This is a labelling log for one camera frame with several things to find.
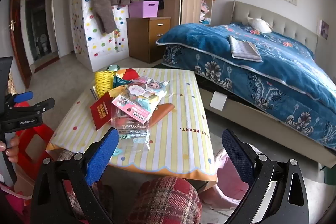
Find teal foil wrapper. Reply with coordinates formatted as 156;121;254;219
113;76;132;88

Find white tag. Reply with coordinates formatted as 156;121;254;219
210;91;228;110

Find pink plastic bag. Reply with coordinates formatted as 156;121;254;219
202;149;263;210

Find person's left hand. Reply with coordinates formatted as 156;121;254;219
0;135;20;165

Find pile of folded clothes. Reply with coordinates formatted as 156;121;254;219
199;0;214;25

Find clear plastic packaging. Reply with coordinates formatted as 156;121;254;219
110;109;152;152

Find red plastic stool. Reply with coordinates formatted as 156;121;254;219
12;101;56;180

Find blue floral blanket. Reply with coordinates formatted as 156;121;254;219
155;22;336;148

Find purple plastic basket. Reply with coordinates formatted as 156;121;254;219
128;1;160;18

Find red plaid pants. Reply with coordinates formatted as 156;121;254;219
66;177;202;224

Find wooden drawer cabinet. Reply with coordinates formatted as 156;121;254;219
126;17;172;64

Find pink cartoon card packet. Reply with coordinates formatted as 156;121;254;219
112;95;152;122

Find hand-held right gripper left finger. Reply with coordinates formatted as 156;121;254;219
31;127;120;224

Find folded grey cloth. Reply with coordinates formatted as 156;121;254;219
228;35;263;62

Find white toilet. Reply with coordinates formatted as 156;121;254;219
37;34;50;54

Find small wall photo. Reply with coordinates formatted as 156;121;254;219
316;20;330;40

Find white plush toy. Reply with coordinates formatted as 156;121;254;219
247;17;273;34

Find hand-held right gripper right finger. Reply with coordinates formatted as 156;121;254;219
222;129;310;224

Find table with striped cloth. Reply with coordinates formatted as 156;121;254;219
46;68;218;185

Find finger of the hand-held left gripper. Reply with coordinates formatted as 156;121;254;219
5;91;34;107
7;97;55;119

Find brown wooden door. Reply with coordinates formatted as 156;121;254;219
9;0;33;89

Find beige upholstered bed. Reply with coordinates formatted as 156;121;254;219
202;0;336;169

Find brown paper packet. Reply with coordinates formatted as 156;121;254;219
148;104;175;128

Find red orange wrapper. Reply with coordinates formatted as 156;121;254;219
119;69;139;81

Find mint green plush toy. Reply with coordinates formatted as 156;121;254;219
109;76;170;119

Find yellow foam fruit net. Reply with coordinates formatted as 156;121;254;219
95;70;116;83
94;80;114;96

